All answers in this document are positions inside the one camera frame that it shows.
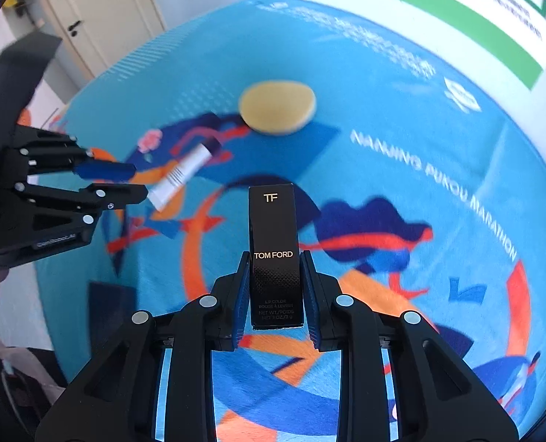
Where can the blue marathon printed blanket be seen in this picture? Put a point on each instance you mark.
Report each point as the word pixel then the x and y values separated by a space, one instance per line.
pixel 413 187

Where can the white cosmetic tube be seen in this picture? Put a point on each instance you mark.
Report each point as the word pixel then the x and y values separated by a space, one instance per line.
pixel 168 187

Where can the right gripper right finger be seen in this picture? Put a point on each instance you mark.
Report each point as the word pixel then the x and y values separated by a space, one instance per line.
pixel 397 368

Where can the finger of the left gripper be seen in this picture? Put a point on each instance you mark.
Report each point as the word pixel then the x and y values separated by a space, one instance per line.
pixel 114 172
pixel 112 196

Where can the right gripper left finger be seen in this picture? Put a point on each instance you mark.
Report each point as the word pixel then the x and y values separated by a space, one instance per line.
pixel 114 396

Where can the black Tom Ford box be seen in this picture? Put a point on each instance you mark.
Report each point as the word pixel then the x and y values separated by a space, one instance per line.
pixel 276 289

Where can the white door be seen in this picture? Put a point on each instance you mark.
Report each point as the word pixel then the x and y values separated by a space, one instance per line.
pixel 102 32

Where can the round yellow sponge pad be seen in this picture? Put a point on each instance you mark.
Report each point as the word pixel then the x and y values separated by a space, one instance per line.
pixel 277 107

